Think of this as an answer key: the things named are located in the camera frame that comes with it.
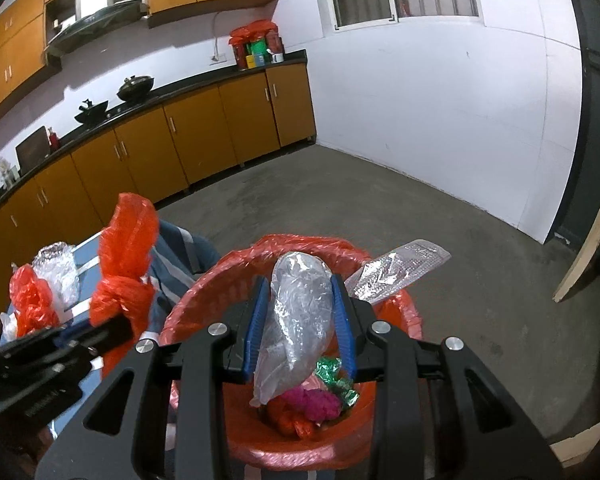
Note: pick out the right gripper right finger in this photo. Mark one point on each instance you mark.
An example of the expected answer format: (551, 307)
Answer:
(436, 405)

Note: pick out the red bag covered rack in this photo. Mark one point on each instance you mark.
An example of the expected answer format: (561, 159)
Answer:
(256, 45)

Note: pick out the large red plastic bag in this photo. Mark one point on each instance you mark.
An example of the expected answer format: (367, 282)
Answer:
(32, 299)

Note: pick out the green plastic bag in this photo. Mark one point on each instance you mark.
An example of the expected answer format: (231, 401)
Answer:
(329, 371)

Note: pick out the red plastic bag front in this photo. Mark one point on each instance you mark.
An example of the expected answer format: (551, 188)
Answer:
(288, 421)

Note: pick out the blue striped tablecloth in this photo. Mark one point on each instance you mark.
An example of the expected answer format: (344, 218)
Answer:
(176, 261)

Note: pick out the clear bag on counter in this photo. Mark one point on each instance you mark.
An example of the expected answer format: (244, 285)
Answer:
(9, 174)

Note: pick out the dark door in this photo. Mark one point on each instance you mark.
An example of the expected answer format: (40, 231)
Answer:
(581, 201)

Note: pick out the wooden lower cabinets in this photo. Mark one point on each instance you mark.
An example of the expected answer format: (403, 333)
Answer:
(157, 150)

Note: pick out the black wok left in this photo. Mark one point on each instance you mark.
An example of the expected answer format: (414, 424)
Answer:
(91, 114)

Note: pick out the magenta plastic bag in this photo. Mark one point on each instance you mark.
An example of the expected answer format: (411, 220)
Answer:
(317, 405)

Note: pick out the dark cutting board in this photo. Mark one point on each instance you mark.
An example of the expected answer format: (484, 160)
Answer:
(33, 150)

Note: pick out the steel range hood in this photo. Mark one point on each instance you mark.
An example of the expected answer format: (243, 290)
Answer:
(71, 24)

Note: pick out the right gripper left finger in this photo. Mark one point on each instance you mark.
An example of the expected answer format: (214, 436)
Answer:
(120, 430)

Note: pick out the clear plastic bag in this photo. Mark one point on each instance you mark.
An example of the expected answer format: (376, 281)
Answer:
(307, 308)

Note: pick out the clear bubble wrap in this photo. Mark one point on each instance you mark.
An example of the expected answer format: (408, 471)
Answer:
(56, 265)

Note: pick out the black lidded wok right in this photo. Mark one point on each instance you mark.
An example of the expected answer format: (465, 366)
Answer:
(135, 88)

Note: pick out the red bottle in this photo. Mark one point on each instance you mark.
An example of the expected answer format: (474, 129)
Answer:
(53, 139)

